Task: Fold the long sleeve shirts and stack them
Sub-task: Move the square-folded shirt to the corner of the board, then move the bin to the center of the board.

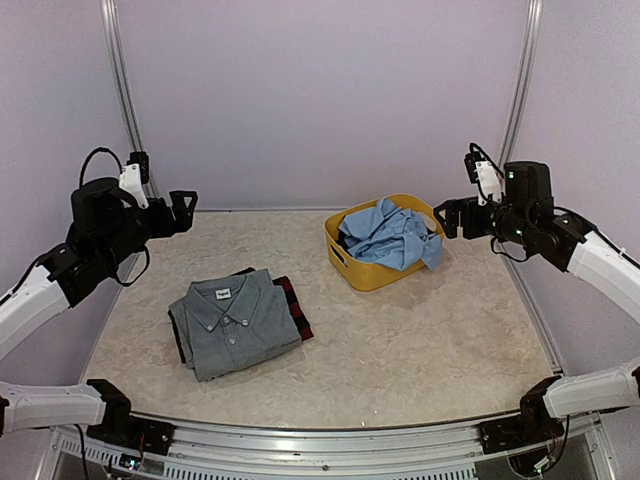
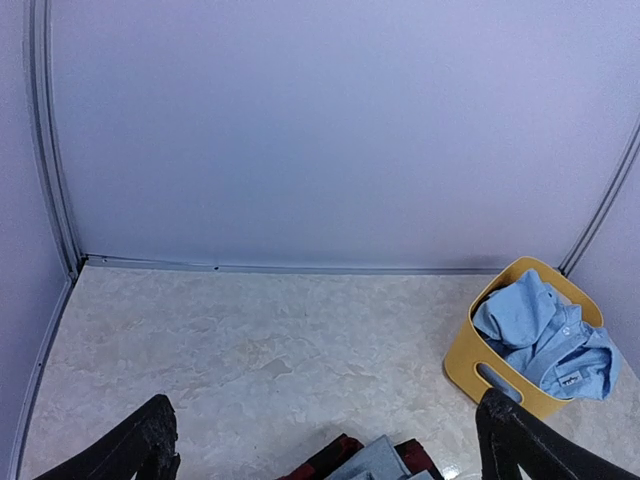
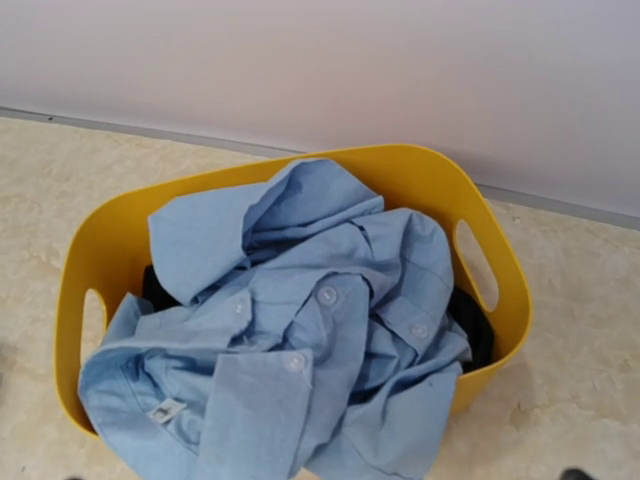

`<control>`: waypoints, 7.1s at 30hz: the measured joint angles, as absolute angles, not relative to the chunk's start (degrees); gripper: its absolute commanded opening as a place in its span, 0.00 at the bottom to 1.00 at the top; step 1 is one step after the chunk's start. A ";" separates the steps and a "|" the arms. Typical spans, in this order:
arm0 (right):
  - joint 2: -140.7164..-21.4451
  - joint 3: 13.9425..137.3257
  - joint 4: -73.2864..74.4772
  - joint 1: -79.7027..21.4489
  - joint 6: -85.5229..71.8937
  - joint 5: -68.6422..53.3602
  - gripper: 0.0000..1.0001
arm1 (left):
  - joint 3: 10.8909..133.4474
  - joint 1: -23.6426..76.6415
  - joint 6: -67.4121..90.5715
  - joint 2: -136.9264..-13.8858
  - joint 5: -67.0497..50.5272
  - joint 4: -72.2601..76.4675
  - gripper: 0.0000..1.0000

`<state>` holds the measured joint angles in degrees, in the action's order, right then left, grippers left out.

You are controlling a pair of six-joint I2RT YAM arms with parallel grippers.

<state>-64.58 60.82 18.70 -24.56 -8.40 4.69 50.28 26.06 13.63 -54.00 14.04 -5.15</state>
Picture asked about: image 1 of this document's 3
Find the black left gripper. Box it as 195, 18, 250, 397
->
99, 189, 196, 270

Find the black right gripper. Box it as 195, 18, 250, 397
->
435, 195, 534, 245

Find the light blue long sleeve shirt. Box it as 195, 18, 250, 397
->
338, 197, 442, 271

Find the yellow plastic basket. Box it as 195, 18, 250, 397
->
325, 194, 444, 292

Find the grey denim shirt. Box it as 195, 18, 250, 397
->
168, 269, 302, 382

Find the red black plaid shirt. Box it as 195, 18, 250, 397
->
167, 276, 314, 365

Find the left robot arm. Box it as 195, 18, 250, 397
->
1, 177, 198, 445

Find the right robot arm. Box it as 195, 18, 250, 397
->
434, 158, 639, 454

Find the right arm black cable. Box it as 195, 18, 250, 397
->
489, 234, 531, 262

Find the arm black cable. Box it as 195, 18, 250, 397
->
79, 146, 126, 184
489, 234, 531, 262

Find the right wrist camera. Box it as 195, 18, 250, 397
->
464, 143, 504, 206

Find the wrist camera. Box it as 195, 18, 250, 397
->
119, 151, 149, 209
464, 143, 504, 206

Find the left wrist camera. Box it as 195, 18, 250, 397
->
119, 151, 149, 209

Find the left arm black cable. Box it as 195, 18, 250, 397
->
79, 146, 126, 184

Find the left aluminium frame post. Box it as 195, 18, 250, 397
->
100, 0, 144, 151

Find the aluminium frame post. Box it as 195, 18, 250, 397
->
100, 0, 144, 151
498, 0, 544, 165

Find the right aluminium frame post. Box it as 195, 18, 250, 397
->
498, 0, 544, 165

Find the aluminium front rail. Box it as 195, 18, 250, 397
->
47, 412, 609, 480

